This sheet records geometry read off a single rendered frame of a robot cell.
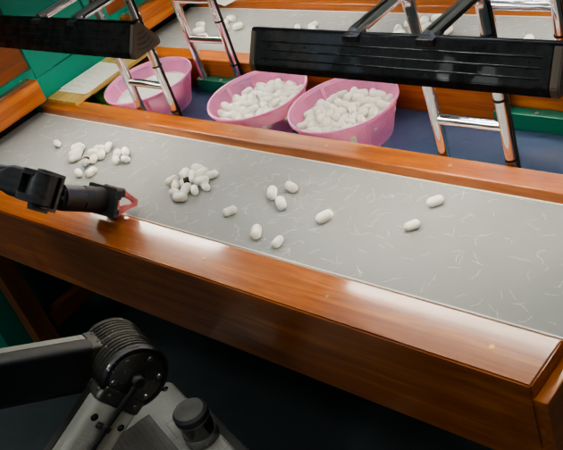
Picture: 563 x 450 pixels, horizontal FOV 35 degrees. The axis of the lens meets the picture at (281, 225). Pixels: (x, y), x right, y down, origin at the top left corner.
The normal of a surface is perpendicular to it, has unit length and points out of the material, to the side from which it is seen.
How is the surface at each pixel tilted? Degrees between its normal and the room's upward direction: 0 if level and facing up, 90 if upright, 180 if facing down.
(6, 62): 90
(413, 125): 0
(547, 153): 0
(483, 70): 58
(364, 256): 0
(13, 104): 90
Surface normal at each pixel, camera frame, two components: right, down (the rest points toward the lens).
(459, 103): -0.62, 0.59
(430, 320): -0.29, -0.79
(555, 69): -0.68, 0.08
